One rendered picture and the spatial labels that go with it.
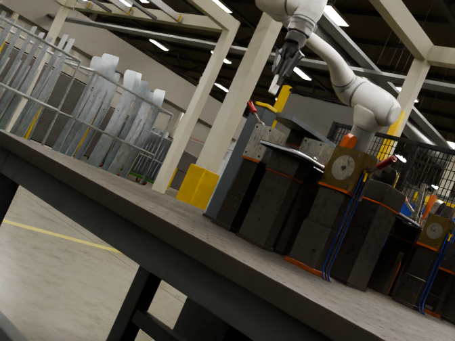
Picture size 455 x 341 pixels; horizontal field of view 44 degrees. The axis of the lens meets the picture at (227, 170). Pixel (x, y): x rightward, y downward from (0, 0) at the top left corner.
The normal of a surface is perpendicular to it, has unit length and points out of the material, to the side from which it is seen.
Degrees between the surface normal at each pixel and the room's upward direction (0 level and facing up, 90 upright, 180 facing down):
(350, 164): 90
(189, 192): 90
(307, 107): 90
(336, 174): 90
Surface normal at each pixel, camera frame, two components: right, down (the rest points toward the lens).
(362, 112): -0.74, 0.18
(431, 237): -0.66, -0.33
